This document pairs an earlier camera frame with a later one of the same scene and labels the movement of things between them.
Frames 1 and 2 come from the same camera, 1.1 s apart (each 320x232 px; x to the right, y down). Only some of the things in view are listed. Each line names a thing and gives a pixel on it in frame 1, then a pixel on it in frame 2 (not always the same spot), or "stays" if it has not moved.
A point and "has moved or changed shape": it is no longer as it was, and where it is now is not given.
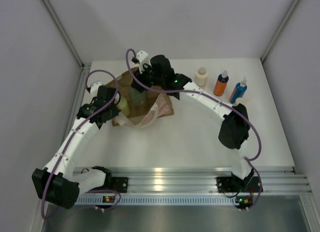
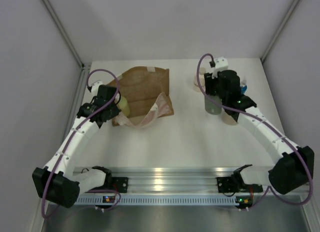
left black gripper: [115, 111] stays
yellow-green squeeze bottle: [124, 106] stays
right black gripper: [140, 76] to [209, 81]
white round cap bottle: [201, 76] stays
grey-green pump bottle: [138, 98] has moved or changed shape
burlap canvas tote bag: [158, 105] stays
